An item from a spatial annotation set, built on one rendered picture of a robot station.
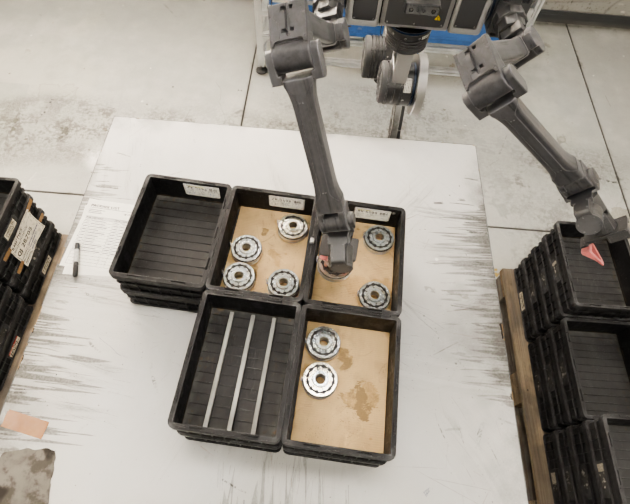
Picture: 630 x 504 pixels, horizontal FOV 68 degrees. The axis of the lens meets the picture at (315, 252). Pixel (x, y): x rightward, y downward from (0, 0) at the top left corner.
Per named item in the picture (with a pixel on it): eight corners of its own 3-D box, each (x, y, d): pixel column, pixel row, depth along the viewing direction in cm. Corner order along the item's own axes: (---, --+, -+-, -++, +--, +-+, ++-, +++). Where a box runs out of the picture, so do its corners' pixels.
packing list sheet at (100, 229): (84, 198, 182) (84, 197, 181) (143, 203, 182) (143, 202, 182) (56, 273, 165) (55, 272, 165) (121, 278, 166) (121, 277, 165)
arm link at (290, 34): (306, -15, 84) (254, -2, 86) (318, 65, 88) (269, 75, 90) (347, 18, 125) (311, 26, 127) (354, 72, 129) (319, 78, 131)
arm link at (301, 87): (320, 35, 91) (269, 47, 94) (315, 42, 86) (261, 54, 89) (359, 221, 114) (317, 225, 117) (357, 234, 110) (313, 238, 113)
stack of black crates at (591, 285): (511, 268, 240) (555, 220, 201) (569, 273, 240) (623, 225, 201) (524, 343, 220) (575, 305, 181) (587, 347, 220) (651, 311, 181)
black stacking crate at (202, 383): (210, 305, 150) (204, 290, 141) (300, 318, 150) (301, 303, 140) (176, 433, 131) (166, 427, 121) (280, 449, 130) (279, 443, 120)
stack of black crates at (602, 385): (525, 343, 220) (562, 316, 190) (588, 348, 220) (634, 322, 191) (540, 433, 200) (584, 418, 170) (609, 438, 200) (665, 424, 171)
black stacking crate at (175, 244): (156, 194, 171) (148, 174, 161) (235, 205, 170) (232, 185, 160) (119, 291, 151) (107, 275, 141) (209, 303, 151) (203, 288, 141)
